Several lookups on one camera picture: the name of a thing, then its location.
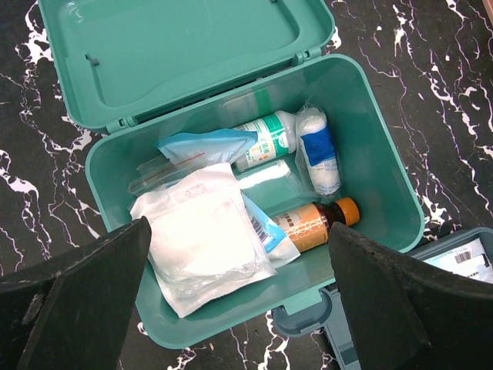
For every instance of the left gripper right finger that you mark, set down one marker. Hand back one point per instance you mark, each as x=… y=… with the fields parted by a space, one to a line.
x=404 y=313

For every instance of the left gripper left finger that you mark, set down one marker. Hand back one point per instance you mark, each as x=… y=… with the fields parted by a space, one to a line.
x=73 y=311

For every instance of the dark teal divider tray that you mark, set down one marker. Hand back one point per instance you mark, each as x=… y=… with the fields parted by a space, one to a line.
x=329 y=314

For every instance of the brown glass medicine bottle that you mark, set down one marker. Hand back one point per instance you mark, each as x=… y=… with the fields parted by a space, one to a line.
x=309 y=226

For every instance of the white gauze pad package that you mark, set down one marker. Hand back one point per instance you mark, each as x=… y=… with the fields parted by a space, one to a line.
x=203 y=244

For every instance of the clear bag blue items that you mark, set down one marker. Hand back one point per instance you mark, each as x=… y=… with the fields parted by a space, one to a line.
x=160 y=171

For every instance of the blue white bandage roll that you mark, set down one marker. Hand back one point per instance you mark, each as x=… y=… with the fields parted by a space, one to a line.
x=316 y=155

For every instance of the blue mask package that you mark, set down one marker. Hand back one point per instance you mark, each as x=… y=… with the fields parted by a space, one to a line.
x=225 y=146

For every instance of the white plastic medicine bottle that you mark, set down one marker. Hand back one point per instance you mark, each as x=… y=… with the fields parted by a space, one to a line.
x=276 y=137

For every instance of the green medicine kit box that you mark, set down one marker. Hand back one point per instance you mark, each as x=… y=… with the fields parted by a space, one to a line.
x=224 y=125

